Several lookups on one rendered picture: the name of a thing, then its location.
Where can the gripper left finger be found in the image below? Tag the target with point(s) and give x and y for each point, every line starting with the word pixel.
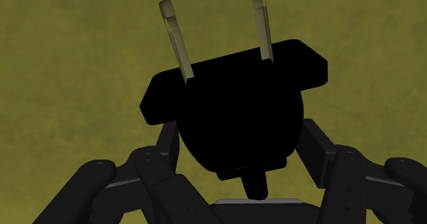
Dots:
pixel 156 183

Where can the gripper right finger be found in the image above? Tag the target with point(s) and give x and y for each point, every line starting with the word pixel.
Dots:
pixel 353 186

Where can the black two-prong power plug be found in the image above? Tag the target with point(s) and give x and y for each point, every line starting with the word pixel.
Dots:
pixel 238 116

